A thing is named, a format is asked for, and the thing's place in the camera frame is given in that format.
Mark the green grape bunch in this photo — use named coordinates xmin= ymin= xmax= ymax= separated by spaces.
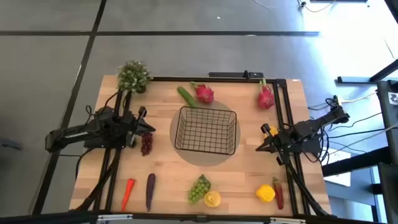
xmin=187 ymin=174 xmax=212 ymax=205

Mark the grey cable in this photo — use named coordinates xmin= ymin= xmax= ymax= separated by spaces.
xmin=326 ymin=123 xmax=398 ymax=147

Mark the black stand leg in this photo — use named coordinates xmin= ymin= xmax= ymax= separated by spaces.
xmin=337 ymin=58 xmax=398 ymax=85

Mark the black floor beam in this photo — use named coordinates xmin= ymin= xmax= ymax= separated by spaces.
xmin=322 ymin=146 xmax=394 ymax=178

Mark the black bar stand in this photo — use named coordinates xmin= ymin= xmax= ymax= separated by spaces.
xmin=208 ymin=70 xmax=264 ymax=79

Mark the orange carrot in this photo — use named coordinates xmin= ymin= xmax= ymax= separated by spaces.
xmin=120 ymin=178 xmax=137 ymax=212

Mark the red chili pepper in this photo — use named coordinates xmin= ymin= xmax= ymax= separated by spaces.
xmin=272 ymin=176 xmax=285 ymax=210

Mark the yellow ridged fruit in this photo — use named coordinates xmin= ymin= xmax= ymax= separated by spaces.
xmin=264 ymin=124 xmax=280 ymax=139

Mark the black wire basket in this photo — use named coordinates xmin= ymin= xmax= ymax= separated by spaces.
xmin=174 ymin=105 xmax=238 ymax=156

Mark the dark grey cabinet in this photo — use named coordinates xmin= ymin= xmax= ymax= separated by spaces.
xmin=376 ymin=79 xmax=398 ymax=224

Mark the red grape bunch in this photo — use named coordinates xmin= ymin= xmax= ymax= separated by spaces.
xmin=140 ymin=132 xmax=154 ymax=157

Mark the yellow pear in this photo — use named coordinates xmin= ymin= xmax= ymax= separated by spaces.
xmin=203 ymin=190 xmax=223 ymax=208

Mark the pink dragon fruit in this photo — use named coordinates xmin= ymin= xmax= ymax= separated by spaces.
xmin=190 ymin=80 xmax=215 ymax=105
xmin=256 ymin=78 xmax=276 ymax=110

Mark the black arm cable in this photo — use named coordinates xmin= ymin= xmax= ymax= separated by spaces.
xmin=75 ymin=148 xmax=93 ymax=181

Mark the white cable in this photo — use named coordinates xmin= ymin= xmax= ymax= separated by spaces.
xmin=341 ymin=91 xmax=379 ymax=105

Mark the round grey mat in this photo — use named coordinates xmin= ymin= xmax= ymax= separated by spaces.
xmin=169 ymin=99 xmax=241 ymax=167

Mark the purple eggplant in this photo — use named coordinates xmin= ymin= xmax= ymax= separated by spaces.
xmin=145 ymin=173 xmax=156 ymax=213

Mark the black power cable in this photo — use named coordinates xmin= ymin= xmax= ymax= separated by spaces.
xmin=328 ymin=111 xmax=383 ymax=139

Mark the small potted green plant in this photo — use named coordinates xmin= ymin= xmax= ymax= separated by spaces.
xmin=116 ymin=60 xmax=153 ymax=94

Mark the green cucumber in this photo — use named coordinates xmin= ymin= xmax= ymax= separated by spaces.
xmin=176 ymin=86 xmax=197 ymax=109

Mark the white box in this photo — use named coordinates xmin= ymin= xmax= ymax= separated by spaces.
xmin=323 ymin=149 xmax=353 ymax=187

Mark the silver metal bracket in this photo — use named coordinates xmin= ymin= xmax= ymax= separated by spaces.
xmin=269 ymin=217 xmax=307 ymax=224
xmin=97 ymin=213 xmax=134 ymax=222

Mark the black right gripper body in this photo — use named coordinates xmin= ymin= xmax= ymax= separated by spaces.
xmin=269 ymin=132 xmax=292 ymax=154

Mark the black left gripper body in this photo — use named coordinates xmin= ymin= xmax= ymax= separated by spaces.
xmin=124 ymin=115 xmax=146 ymax=147

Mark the black camera module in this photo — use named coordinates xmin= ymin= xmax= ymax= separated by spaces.
xmin=0 ymin=76 xmax=398 ymax=224

